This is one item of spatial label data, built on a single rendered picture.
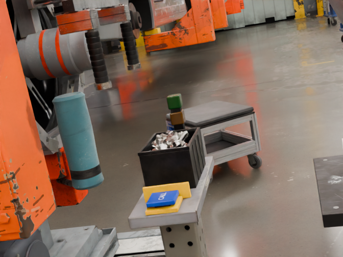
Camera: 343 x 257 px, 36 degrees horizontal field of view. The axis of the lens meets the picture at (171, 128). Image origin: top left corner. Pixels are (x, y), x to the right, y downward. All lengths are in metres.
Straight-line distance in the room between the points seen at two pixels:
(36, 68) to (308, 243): 1.14
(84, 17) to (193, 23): 3.89
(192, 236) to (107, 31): 2.99
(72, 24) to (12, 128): 0.36
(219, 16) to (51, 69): 5.64
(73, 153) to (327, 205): 0.72
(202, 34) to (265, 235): 3.30
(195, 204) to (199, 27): 3.96
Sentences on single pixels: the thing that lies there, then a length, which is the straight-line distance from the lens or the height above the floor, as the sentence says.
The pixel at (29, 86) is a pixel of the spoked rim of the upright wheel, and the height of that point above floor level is 0.76.
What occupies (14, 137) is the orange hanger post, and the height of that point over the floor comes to 0.72.
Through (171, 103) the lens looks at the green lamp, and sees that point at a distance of 1.60.
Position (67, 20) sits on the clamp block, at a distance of 1.36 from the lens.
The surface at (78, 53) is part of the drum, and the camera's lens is 1.50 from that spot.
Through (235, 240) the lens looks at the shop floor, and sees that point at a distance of 2.12.
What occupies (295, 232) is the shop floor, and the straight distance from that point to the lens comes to 2.13.
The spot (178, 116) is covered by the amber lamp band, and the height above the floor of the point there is 0.60.
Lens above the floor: 0.92
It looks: 13 degrees down
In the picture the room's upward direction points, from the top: 11 degrees counter-clockwise
